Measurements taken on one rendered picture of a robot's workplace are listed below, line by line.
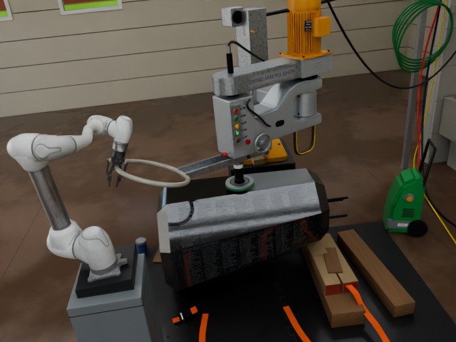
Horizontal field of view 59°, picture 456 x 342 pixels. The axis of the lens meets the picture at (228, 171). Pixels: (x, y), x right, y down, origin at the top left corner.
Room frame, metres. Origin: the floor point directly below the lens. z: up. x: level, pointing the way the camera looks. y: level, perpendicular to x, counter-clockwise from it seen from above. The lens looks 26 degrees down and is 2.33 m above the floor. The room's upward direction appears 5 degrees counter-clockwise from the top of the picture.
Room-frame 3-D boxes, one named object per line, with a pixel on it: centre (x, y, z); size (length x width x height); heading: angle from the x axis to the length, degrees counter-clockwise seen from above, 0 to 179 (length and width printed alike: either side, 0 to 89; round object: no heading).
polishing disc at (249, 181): (2.68, -0.08, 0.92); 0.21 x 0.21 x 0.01
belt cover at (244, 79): (2.87, -0.38, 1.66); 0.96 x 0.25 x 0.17; 121
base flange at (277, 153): (3.59, -0.31, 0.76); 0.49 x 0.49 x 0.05; 1
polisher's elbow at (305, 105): (3.03, -0.64, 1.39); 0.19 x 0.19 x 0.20
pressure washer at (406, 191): (3.18, -1.63, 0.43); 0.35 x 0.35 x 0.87; 76
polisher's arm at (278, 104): (2.88, -0.42, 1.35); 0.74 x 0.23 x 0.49; 121
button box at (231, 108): (2.55, -0.08, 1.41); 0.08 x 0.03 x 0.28; 121
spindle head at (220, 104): (2.73, -0.15, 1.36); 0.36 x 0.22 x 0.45; 121
